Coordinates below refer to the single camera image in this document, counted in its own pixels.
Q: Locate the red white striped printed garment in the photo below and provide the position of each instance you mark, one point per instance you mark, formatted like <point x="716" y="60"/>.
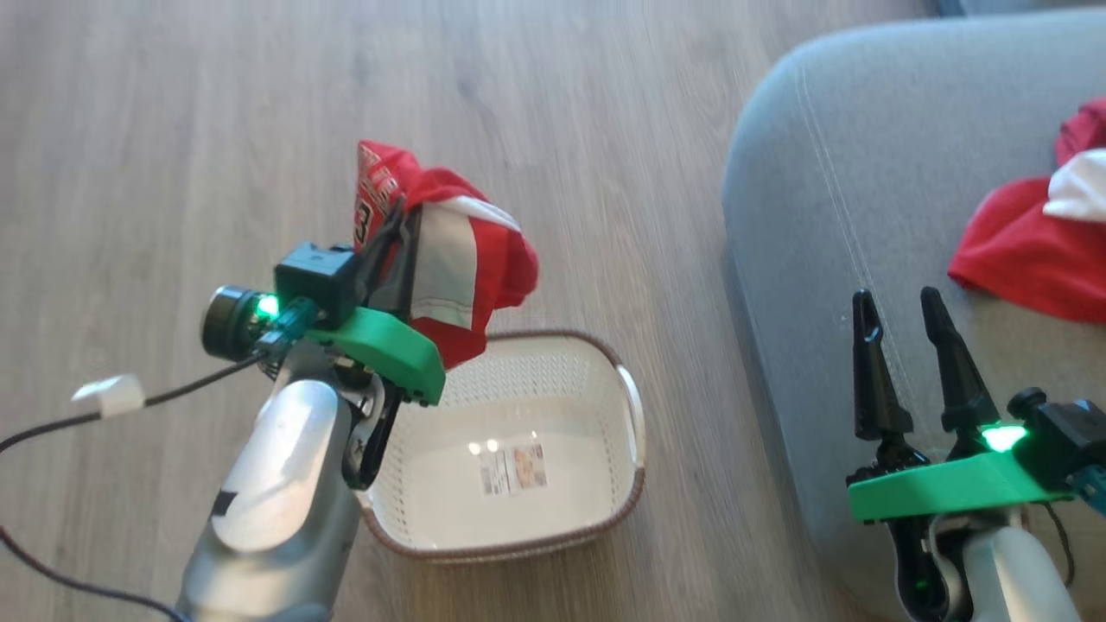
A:
<point x="492" y="259"/>

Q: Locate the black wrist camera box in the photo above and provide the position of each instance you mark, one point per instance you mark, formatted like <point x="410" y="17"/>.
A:
<point x="1076" y="436"/>
<point x="315" y="278"/>

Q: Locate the grey fabric sofa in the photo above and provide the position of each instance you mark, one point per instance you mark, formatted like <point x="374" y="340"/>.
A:
<point x="829" y="216"/>

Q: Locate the red garment with white part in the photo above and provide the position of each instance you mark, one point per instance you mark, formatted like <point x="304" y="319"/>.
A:
<point x="1028" y="250"/>

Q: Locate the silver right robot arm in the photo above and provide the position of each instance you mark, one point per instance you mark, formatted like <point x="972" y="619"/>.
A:
<point x="1011" y="574"/>

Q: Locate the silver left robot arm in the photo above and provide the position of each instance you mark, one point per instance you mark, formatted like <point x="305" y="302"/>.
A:
<point x="276" y="492"/>

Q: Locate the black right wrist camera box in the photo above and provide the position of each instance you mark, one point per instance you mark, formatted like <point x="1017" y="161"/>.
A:
<point x="1076" y="436"/>

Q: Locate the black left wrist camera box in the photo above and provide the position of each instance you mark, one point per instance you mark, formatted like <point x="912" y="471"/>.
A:
<point x="315" y="278"/>

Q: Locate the white brown-rimmed laundry basket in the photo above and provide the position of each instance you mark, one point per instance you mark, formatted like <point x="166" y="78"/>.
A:
<point x="562" y="389"/>

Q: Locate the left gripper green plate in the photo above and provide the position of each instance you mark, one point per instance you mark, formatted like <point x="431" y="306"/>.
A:
<point x="389" y="350"/>

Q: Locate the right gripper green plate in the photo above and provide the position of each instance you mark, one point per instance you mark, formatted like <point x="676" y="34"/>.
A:
<point x="950" y="488"/>

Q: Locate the paper label sticker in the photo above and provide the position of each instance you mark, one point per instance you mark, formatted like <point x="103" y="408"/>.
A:
<point x="514" y="469"/>

